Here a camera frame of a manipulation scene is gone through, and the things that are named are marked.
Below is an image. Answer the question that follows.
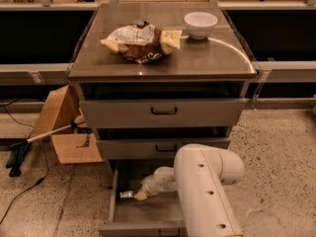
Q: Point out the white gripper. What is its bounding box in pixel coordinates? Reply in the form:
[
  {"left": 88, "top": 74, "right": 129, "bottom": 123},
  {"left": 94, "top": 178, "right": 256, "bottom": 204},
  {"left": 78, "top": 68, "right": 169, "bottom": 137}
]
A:
[{"left": 133, "top": 175, "right": 160, "bottom": 200}]

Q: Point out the red bull can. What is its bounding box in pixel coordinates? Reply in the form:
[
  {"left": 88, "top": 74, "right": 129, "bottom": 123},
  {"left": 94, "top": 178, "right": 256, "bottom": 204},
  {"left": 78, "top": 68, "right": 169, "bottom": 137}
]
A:
[{"left": 119, "top": 191, "right": 136, "bottom": 199}]

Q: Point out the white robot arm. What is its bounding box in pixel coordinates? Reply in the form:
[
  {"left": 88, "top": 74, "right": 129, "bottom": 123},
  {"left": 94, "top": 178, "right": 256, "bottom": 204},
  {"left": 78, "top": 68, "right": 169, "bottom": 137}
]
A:
[{"left": 134, "top": 144, "right": 244, "bottom": 237}]

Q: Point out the grey bottom drawer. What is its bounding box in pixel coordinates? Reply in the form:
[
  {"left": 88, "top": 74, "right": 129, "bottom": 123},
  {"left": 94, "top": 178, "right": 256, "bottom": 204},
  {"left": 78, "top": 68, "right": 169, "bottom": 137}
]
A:
[{"left": 100, "top": 160, "right": 189, "bottom": 237}]

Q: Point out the grey drawer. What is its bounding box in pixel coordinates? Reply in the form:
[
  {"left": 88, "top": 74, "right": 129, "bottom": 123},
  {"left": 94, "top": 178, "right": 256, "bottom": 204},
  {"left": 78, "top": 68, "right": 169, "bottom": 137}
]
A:
[
  {"left": 100, "top": 160, "right": 189, "bottom": 237},
  {"left": 80, "top": 98, "right": 246, "bottom": 128},
  {"left": 96, "top": 137, "right": 230, "bottom": 160}
]

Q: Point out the grey middle drawer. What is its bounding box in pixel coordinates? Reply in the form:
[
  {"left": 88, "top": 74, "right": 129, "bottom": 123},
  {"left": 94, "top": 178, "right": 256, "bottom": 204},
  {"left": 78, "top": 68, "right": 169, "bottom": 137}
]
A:
[{"left": 96, "top": 137, "right": 230, "bottom": 160}]

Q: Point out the grey top drawer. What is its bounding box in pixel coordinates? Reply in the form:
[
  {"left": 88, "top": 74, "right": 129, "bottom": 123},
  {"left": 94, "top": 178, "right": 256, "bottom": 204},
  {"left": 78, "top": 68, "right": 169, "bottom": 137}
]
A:
[{"left": 80, "top": 98, "right": 246, "bottom": 128}]

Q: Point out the grey drawer cabinet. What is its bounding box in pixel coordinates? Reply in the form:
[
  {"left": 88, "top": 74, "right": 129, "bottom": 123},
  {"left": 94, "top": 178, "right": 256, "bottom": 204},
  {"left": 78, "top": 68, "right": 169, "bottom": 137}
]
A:
[{"left": 67, "top": 1, "right": 258, "bottom": 170}]

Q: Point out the cardboard box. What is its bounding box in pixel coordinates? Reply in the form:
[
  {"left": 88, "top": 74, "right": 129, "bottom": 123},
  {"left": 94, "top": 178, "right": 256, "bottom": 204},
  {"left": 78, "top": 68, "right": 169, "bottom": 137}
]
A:
[{"left": 30, "top": 85, "right": 102, "bottom": 164}]

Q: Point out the reacher grabber tool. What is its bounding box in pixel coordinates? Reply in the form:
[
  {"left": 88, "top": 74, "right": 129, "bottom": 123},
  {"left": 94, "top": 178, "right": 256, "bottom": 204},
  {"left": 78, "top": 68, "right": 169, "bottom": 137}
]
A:
[{"left": 6, "top": 116, "right": 86, "bottom": 177}]

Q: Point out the crumpled chip bag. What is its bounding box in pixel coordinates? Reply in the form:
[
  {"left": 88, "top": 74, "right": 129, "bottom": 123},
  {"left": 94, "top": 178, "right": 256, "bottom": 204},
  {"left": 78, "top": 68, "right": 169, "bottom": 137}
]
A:
[{"left": 101, "top": 22, "right": 182, "bottom": 64}]

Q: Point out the white bowl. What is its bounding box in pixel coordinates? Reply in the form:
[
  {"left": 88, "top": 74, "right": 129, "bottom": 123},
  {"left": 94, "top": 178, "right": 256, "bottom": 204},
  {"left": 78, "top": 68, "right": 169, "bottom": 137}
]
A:
[{"left": 184, "top": 12, "right": 218, "bottom": 40}]

